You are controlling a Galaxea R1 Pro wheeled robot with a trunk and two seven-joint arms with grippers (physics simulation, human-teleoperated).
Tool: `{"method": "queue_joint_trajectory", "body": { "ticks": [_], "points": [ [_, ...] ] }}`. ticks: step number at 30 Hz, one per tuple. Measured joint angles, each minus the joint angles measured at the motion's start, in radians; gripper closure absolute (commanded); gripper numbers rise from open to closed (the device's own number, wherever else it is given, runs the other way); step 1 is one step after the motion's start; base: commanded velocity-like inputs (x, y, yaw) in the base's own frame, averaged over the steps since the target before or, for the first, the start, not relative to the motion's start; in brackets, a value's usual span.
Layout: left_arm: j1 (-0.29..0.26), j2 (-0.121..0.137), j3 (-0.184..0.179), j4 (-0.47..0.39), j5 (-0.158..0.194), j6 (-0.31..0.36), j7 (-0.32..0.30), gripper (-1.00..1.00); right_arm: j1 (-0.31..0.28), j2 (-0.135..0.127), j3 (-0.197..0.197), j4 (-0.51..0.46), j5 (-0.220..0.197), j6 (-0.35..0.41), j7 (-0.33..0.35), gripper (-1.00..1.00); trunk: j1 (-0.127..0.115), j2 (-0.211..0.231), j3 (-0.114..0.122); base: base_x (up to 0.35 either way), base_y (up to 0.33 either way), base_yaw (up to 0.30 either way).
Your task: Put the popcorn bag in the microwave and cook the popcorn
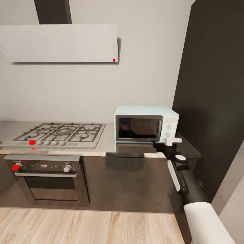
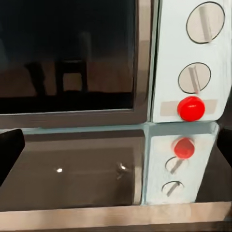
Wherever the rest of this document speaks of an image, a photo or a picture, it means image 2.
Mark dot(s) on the microwave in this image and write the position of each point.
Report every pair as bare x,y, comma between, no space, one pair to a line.
80,63

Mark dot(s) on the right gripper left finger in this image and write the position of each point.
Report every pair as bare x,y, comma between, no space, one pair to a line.
12,144

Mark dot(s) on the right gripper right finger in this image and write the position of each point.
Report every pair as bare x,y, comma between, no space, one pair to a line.
224,143

